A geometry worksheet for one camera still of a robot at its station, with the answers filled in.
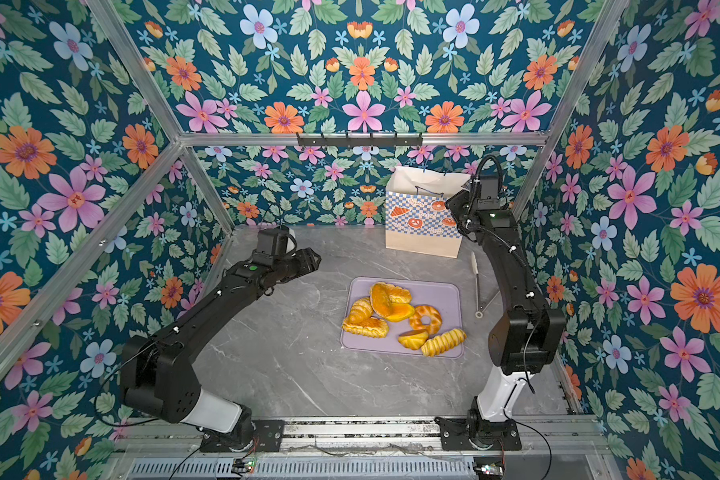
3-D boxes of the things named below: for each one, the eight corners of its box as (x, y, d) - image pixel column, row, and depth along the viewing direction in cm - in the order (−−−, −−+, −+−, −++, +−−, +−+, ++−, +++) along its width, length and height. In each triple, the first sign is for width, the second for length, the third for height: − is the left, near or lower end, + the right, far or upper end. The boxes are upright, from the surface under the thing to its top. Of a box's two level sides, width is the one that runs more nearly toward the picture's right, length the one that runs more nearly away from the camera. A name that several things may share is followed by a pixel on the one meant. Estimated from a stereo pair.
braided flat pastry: (342, 337, 91) (341, 332, 88) (344, 322, 94) (343, 317, 92) (388, 337, 91) (388, 332, 88) (388, 322, 94) (388, 317, 91)
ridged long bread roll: (426, 362, 87) (428, 355, 82) (419, 350, 89) (421, 342, 85) (463, 345, 90) (467, 337, 86) (456, 334, 92) (459, 325, 88)
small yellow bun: (398, 352, 88) (399, 345, 85) (398, 337, 91) (399, 330, 87) (427, 352, 88) (429, 345, 85) (425, 337, 91) (427, 330, 87)
